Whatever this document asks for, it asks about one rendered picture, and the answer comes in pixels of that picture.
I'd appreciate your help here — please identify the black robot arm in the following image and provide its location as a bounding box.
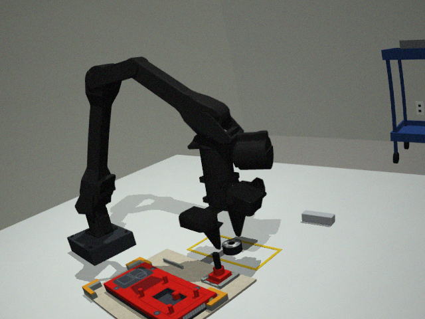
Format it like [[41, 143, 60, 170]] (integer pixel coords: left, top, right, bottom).
[[75, 56, 274, 238]]

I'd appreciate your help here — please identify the black tyre with grey rim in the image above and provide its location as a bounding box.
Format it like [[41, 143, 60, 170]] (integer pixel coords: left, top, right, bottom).
[[222, 239, 242, 255]]

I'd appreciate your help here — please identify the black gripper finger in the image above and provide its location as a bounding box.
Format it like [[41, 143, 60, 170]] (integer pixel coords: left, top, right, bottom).
[[204, 221, 224, 250], [228, 208, 246, 237]]

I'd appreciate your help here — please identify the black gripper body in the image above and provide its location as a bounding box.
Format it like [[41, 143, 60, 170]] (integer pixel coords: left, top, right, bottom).
[[179, 168, 240, 233]]

